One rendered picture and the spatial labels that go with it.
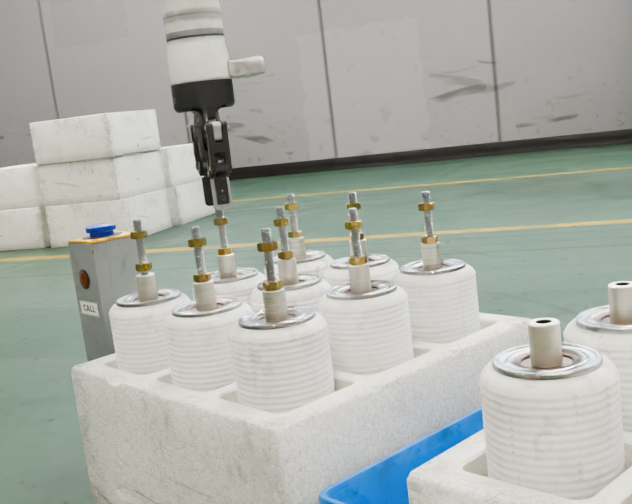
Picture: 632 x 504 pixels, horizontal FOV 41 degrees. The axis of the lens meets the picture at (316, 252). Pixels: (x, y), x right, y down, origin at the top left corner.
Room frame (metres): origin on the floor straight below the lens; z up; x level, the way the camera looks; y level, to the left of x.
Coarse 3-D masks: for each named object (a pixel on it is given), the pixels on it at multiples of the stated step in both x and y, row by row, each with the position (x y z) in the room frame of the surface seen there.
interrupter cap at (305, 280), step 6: (300, 276) 0.99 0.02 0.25; (306, 276) 0.99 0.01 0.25; (312, 276) 0.99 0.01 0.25; (318, 276) 0.98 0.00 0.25; (300, 282) 0.97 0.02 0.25; (306, 282) 0.95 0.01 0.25; (312, 282) 0.95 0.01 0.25; (318, 282) 0.96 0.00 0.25; (258, 288) 0.96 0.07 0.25; (288, 288) 0.93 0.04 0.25; (294, 288) 0.94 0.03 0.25; (300, 288) 0.94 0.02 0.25
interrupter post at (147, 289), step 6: (138, 276) 0.98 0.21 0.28; (144, 276) 0.97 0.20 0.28; (150, 276) 0.97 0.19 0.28; (138, 282) 0.97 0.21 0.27; (144, 282) 0.97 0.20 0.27; (150, 282) 0.97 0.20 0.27; (138, 288) 0.98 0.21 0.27; (144, 288) 0.97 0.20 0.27; (150, 288) 0.97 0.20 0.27; (156, 288) 0.98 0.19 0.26; (144, 294) 0.97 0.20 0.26; (150, 294) 0.97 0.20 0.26; (156, 294) 0.98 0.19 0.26; (144, 300) 0.97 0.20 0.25
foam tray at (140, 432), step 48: (480, 336) 0.91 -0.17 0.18; (528, 336) 0.95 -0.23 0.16; (96, 384) 0.94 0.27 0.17; (144, 384) 0.88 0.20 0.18; (336, 384) 0.83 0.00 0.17; (384, 384) 0.79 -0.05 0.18; (432, 384) 0.83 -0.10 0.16; (96, 432) 0.96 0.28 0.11; (144, 432) 0.87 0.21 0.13; (192, 432) 0.80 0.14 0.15; (240, 432) 0.74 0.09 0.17; (288, 432) 0.71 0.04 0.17; (336, 432) 0.74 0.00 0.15; (384, 432) 0.78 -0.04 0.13; (96, 480) 0.97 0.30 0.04; (144, 480) 0.88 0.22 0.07; (192, 480) 0.81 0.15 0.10; (240, 480) 0.75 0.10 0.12; (288, 480) 0.70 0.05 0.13; (336, 480) 0.74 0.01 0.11
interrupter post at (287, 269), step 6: (294, 258) 0.97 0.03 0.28; (282, 264) 0.96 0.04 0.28; (288, 264) 0.96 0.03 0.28; (294, 264) 0.97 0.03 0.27; (282, 270) 0.96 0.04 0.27; (288, 270) 0.96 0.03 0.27; (294, 270) 0.97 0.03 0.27; (282, 276) 0.96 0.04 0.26; (288, 276) 0.96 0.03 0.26; (294, 276) 0.96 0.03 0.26; (282, 282) 0.96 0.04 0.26; (288, 282) 0.96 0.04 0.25; (294, 282) 0.96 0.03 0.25
